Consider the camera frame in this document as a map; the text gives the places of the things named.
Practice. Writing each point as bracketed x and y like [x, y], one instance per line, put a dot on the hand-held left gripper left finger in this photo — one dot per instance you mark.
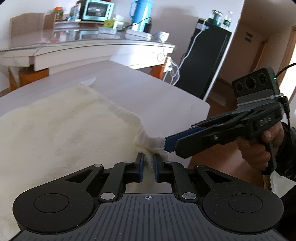
[140, 169]

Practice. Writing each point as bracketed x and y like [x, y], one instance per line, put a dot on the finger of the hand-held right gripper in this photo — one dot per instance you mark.
[208, 141]
[175, 141]

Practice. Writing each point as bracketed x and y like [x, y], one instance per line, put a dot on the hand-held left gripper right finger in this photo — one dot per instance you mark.
[156, 169]

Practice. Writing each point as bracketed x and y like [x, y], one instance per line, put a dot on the white towel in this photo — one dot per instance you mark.
[69, 129]

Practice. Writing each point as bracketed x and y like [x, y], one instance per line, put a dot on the person's right forearm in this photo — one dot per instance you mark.
[288, 157]

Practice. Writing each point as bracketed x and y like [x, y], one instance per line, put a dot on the person's right hand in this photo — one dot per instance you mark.
[254, 154]

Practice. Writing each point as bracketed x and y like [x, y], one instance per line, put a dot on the clear water bottle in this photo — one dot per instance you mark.
[227, 20]

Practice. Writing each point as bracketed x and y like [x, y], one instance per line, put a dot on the white power strip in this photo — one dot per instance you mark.
[168, 64]

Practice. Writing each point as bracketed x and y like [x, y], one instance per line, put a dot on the white cloth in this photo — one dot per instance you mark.
[275, 183]

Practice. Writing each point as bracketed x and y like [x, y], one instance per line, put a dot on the flat white box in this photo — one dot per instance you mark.
[138, 34]

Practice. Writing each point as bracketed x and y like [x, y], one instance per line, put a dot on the black power adapter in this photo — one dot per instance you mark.
[148, 27]

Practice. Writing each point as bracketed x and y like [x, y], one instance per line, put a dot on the white tissue box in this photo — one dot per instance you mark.
[119, 25]

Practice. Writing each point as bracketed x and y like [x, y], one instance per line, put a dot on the clear plastic tray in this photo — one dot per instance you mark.
[106, 29]

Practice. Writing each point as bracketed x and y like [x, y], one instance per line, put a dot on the blue thermos jug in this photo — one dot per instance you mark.
[142, 14]

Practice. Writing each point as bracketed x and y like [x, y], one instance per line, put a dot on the white glass-topped dining table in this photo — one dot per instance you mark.
[81, 48]

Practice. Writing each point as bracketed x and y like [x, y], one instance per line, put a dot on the green tissue box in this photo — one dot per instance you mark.
[109, 23]

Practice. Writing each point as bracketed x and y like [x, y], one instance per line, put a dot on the teal toaster oven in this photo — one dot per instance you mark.
[97, 10]

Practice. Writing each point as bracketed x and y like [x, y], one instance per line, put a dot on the clear plastic bag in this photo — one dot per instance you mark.
[75, 12]

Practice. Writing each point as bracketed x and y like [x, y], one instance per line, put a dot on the jar with orange lid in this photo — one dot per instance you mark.
[58, 15]

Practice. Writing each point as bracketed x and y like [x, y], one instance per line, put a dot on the small cardboard box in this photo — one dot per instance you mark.
[49, 22]

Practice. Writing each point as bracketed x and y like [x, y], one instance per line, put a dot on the large cardboard box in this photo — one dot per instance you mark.
[26, 24]

